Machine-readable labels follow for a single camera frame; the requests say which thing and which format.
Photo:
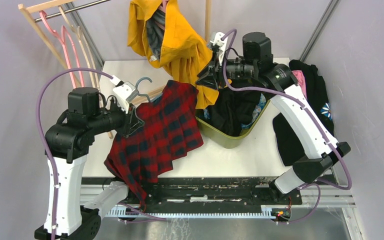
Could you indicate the black garment with flower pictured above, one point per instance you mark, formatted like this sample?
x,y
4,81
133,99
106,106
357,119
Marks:
x,y
288,137

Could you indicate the yellow skirt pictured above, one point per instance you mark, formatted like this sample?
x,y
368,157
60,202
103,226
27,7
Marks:
x,y
184,53

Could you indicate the beige wooden hanger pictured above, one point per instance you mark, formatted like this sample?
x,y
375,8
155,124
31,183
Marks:
x,y
85,48

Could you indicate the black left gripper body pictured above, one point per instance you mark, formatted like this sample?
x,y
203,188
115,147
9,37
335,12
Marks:
x,y
126,130

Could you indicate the blue floral skirt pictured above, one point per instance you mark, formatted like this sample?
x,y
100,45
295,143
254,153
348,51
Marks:
x,y
256,112

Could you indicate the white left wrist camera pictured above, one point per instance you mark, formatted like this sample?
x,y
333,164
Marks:
x,y
125,92

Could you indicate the pink plastic hanger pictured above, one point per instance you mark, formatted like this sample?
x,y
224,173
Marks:
x,y
65,40

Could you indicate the metal rack rod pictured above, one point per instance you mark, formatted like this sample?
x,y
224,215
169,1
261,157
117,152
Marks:
x,y
77,8

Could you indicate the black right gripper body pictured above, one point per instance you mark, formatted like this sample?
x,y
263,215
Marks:
x,y
217,71

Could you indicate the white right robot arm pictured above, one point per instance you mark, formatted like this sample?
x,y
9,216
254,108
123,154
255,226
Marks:
x,y
280,87

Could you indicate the black skirt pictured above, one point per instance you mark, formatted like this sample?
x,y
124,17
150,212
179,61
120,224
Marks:
x,y
235,109

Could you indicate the wooden clothes rack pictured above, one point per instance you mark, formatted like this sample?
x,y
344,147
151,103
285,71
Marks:
x,y
27,11

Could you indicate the red plaid skirt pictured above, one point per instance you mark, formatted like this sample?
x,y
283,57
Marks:
x,y
169,132

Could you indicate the grey blue plastic hanger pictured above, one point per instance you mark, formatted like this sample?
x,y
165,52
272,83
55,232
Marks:
x,y
140,89

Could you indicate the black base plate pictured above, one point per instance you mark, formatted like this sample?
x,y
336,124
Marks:
x,y
209,195

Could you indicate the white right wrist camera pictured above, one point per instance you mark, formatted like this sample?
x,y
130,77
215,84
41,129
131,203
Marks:
x,y
218,44

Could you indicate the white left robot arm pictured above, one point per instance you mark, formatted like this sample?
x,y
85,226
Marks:
x,y
67,144

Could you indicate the olive green plastic basket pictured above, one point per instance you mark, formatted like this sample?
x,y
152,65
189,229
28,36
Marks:
x,y
229,127

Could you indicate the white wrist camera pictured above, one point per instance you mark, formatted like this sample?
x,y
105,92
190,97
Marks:
x,y
218,44
125,92

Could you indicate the pink garment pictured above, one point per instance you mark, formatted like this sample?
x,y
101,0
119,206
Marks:
x,y
299,75

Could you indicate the white cable duct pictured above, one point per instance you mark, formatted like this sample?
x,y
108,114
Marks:
x,y
120,211

